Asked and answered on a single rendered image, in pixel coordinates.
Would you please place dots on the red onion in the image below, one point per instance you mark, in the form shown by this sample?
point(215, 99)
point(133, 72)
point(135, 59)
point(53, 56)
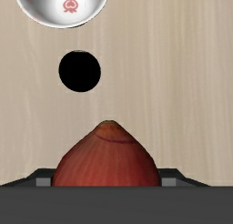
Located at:
point(106, 160)

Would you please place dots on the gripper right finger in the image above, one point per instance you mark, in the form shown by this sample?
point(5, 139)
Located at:
point(174, 177)

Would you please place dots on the black round disc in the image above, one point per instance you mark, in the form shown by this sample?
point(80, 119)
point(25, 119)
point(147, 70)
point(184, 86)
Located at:
point(79, 71)

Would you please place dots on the white bowl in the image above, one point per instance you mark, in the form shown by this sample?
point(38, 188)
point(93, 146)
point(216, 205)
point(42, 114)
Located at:
point(60, 6)

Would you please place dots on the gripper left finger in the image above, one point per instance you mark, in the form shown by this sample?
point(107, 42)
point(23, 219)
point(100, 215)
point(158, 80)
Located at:
point(38, 177)

